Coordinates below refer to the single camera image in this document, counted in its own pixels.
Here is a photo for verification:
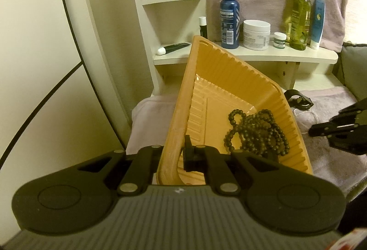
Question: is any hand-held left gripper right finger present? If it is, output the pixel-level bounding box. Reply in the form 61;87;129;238
183;135;283;197

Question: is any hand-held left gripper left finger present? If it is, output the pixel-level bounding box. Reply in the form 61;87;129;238
76;145;164;197

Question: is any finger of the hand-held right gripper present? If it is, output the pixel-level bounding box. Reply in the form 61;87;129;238
308;121;367;157
338;100;367;121

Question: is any brown wooden bead necklace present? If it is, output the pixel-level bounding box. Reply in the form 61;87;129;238
223;108;291;163

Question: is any orange plastic tray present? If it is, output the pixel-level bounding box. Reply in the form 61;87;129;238
156;35;314;186

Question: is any black clip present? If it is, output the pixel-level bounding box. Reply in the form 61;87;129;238
282;89;313;110

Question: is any green cushion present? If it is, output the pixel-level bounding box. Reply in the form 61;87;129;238
335;41;367;102

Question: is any blue and white tube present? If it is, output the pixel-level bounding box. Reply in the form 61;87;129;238
309;0;326;50

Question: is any white shelf unit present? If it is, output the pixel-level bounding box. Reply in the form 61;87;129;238
126;0;339;96

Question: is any small white jar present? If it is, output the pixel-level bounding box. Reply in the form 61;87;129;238
273;32;287;49

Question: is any green spray bottle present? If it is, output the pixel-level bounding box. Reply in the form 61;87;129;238
289;0;312;51

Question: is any black tube with white cap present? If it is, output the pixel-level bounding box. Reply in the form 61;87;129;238
156;42;191;56

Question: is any red and white packet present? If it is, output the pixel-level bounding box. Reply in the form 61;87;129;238
333;228;367;250

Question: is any large white cream jar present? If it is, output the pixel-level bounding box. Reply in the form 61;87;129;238
243;20;271;52

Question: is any lip balm stick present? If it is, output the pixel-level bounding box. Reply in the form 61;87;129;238
198;16;208;39

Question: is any blue spray bottle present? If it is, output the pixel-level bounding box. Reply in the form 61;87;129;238
220;0;240;49

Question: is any white bead string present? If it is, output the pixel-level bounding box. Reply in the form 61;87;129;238
292;107;319;122

